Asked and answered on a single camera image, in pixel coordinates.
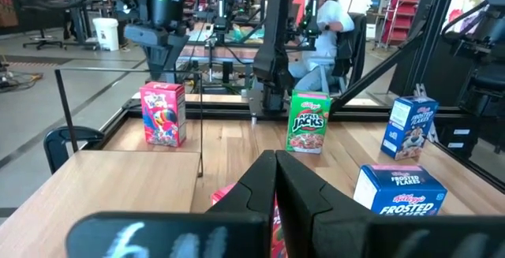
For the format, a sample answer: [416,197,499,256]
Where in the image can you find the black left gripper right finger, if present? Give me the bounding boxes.
[275,149,505,258]

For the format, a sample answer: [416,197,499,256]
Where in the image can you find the black box white labels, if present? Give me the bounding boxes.
[438,125,476,153]

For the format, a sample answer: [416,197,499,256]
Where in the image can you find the wooden shelf black metal legs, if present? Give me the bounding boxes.
[0,66,205,258]

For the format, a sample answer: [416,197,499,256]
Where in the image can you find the white plastic bucket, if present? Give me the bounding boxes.
[92,17,121,52]

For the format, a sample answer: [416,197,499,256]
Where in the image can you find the black office chair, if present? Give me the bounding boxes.
[9,0,65,50]

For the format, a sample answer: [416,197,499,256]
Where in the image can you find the red shelving rack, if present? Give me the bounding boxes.
[380,0,422,49]

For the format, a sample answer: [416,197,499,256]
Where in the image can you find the black background machine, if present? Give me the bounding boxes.
[440,0,505,119]

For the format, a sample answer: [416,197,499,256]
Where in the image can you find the brown wall poster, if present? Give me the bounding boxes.
[0,0,20,29]

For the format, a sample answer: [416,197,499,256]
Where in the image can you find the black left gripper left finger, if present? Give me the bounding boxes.
[65,149,278,258]

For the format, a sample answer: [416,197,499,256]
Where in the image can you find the red Froot Loops cereal box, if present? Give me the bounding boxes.
[211,181,289,258]
[139,80,188,148]

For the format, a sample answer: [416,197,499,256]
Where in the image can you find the person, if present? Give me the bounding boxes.
[286,0,356,93]

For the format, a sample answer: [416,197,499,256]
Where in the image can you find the green Apple Jacks cereal box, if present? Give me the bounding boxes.
[285,89,333,155]

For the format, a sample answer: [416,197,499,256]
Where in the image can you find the blue Frosted Flakes cereal box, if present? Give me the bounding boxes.
[380,95,440,162]
[353,163,449,216]

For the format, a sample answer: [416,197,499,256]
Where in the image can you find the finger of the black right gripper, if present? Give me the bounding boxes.
[146,48,166,84]
[163,48,183,84]

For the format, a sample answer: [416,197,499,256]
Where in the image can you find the tangled floor cables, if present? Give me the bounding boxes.
[0,54,43,92]

